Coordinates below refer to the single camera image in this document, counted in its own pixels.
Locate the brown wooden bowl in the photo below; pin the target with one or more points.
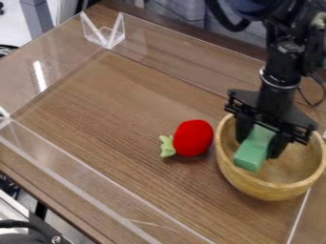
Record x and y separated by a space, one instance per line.
284 177

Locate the red plush strawberry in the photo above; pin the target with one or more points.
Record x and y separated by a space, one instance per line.
190 141

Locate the clear acrylic front wall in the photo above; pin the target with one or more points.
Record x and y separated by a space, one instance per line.
103 208

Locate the green foam stick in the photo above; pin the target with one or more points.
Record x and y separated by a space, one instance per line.
252 150

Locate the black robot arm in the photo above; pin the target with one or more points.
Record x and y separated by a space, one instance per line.
295 46

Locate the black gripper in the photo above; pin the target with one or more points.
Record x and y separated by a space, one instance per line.
270 108

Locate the clear acrylic corner bracket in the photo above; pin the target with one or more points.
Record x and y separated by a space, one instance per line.
105 37

